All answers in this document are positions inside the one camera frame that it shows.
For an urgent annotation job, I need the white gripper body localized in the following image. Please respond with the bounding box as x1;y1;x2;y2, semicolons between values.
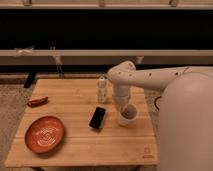
113;85;131;111

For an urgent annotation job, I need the white ceramic cup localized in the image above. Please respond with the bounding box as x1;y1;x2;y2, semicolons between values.
117;104;137;126

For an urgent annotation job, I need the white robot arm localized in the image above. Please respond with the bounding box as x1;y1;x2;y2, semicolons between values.
107;61;213;171

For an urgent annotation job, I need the orange ceramic plate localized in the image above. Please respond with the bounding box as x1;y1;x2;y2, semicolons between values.
25;116;65;154

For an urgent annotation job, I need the small clear bottle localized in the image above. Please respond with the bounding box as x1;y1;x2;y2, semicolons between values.
97;76;107;103

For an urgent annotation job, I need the black smartphone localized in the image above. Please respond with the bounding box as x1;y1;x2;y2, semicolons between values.
89;107;106;129

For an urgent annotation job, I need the red chili pepper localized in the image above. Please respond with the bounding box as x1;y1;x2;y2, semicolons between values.
27;97;48;107

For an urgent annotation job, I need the black table leg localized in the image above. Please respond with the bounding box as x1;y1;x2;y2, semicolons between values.
24;72;37;88

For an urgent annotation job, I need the black cable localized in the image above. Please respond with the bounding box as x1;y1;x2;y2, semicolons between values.
153;95;162;111

